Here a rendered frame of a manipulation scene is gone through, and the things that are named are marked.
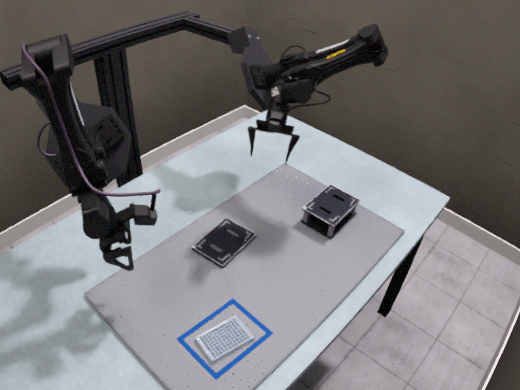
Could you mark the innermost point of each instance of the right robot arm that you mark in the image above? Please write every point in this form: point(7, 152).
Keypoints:
point(55, 97)

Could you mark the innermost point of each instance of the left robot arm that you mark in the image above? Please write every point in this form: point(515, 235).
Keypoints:
point(306, 74)

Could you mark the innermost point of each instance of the blue rectangular tape outline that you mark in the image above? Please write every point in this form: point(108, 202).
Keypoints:
point(237, 359)

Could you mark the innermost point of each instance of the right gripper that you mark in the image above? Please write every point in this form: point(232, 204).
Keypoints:
point(118, 234)

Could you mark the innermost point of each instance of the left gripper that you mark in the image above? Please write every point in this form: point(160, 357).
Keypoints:
point(274, 116)

